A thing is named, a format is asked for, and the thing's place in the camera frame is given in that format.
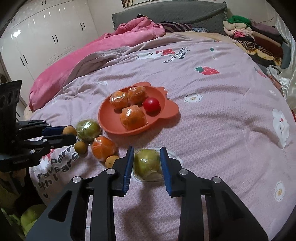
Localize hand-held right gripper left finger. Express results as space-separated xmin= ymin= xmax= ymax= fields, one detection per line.
xmin=25 ymin=146 xmax=135 ymax=241

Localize wall painting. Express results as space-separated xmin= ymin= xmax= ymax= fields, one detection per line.
xmin=121 ymin=0 xmax=162 ymax=8

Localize small yellow-brown plum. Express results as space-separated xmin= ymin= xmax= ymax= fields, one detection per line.
xmin=74 ymin=141 xmax=88 ymax=154
xmin=62 ymin=126 xmax=77 ymax=137
xmin=105 ymin=156 xmax=120 ymax=168

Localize grey quilted headboard cover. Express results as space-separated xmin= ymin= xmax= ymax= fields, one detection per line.
xmin=111 ymin=2 xmax=228 ymax=37

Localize dark striped cloth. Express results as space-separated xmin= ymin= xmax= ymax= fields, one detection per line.
xmin=157 ymin=21 xmax=193 ymax=33

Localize white wardrobe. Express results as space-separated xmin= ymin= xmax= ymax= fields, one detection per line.
xmin=0 ymin=0 xmax=100 ymax=109

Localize large plastic-wrapped green pear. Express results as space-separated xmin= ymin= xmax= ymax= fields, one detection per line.
xmin=76 ymin=119 xmax=102 ymax=142

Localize orange plastic plate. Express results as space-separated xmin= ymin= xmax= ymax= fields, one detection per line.
xmin=98 ymin=82 xmax=181 ymax=135

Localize grey-white crumpled cloth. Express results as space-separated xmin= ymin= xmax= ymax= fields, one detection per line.
xmin=266 ymin=65 xmax=281 ymax=77

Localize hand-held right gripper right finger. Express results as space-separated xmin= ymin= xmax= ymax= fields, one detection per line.
xmin=159 ymin=146 xmax=270 ymax=241

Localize red tomato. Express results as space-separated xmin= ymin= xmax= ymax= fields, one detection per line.
xmin=143 ymin=97 xmax=161 ymax=113

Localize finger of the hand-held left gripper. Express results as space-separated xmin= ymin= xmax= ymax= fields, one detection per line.
xmin=23 ymin=134 xmax=77 ymax=151
xmin=16 ymin=120 xmax=65 ymax=137

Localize beige bed sheet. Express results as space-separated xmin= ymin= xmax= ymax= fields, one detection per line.
xmin=162 ymin=31 xmax=234 ymax=44

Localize cream satin curtain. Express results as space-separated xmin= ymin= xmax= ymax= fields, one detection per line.
xmin=276 ymin=16 xmax=296 ymax=98

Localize pink quilt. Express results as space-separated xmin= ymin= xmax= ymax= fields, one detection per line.
xmin=28 ymin=17 xmax=166 ymax=110

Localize plastic-wrapped orange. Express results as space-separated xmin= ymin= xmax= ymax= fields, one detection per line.
xmin=128 ymin=86 xmax=147 ymax=105
xmin=109 ymin=91 xmax=129 ymax=110
xmin=120 ymin=105 xmax=148 ymax=130
xmin=91 ymin=136 xmax=117 ymax=162

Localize stack of folded clothes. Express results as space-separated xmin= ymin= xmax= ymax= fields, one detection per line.
xmin=222 ymin=15 xmax=285 ymax=67

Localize yellow-green cloth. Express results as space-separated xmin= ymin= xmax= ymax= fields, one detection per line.
xmin=0 ymin=183 xmax=47 ymax=234

